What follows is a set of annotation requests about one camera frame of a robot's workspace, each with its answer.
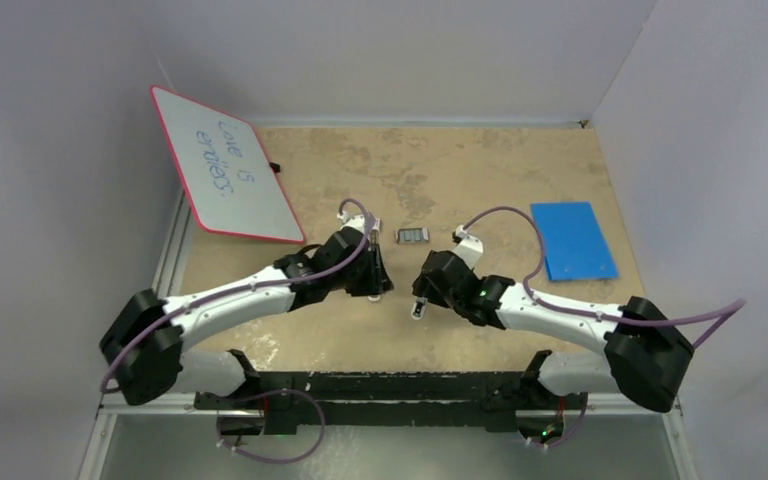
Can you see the blue notebook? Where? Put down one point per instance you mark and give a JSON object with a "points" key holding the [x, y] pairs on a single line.
{"points": [[575, 247]]}

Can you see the red framed whiteboard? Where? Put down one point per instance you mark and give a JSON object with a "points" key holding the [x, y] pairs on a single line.
{"points": [[226, 175]]}

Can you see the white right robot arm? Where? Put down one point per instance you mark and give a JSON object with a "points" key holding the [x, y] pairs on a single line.
{"points": [[626, 348]]}

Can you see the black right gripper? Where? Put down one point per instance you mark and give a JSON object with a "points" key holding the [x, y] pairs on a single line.
{"points": [[423, 287]]}

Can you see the aluminium frame rail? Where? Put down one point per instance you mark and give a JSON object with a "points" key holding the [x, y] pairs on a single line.
{"points": [[184, 404]]}

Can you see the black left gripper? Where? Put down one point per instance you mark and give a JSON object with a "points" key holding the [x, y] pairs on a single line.
{"points": [[381, 283]]}

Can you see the white stapler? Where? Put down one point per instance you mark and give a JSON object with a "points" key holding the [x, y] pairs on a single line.
{"points": [[419, 308]]}

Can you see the staple tray with staples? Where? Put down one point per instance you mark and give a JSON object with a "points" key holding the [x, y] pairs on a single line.
{"points": [[418, 235]]}

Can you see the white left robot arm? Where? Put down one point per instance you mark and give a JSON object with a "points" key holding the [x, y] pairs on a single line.
{"points": [[150, 346]]}

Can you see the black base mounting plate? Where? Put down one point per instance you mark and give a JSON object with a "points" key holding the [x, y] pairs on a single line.
{"points": [[496, 401]]}

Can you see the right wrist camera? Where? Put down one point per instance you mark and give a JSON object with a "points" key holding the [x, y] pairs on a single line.
{"points": [[468, 247]]}

